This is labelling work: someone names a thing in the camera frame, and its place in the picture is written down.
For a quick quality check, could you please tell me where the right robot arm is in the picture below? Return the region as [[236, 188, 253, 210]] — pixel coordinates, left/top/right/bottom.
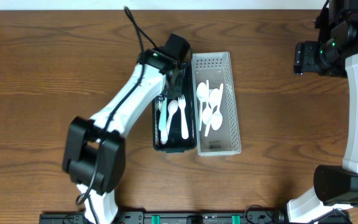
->
[[276, 0, 358, 223]]

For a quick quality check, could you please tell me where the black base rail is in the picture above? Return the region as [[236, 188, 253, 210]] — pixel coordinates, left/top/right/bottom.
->
[[39, 210, 288, 224]]

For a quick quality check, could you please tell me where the clear plastic basket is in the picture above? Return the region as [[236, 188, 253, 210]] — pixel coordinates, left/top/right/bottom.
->
[[191, 52, 241, 156]]

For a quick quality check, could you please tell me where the white plastic spoon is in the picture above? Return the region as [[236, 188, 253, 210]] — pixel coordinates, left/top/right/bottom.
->
[[167, 100, 178, 134]]

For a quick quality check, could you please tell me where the white plastic fork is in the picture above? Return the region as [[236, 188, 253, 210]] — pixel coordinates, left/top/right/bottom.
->
[[157, 96, 170, 146], [178, 95, 189, 139]]

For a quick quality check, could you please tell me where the white spoon angled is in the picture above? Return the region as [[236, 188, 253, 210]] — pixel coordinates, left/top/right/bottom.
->
[[211, 106, 223, 130]]

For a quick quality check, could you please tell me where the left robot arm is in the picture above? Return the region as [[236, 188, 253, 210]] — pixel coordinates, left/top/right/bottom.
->
[[62, 34, 191, 223]]

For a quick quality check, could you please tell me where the white plastic fork hidden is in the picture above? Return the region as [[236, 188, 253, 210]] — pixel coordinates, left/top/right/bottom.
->
[[158, 98, 167, 131]]

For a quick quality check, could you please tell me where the black plastic basket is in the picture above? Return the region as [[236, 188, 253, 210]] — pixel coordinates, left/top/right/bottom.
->
[[152, 62, 197, 153]]

